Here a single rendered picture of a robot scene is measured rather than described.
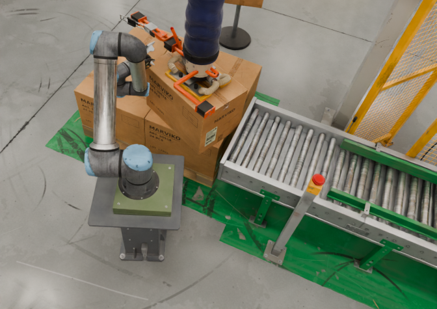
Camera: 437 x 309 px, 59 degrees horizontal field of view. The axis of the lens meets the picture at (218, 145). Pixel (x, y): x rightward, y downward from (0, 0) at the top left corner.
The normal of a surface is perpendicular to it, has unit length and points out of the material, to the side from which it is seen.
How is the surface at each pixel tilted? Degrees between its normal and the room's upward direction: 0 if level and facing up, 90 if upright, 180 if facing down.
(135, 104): 0
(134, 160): 6
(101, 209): 0
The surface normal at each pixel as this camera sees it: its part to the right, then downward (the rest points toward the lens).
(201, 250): 0.11, -0.60
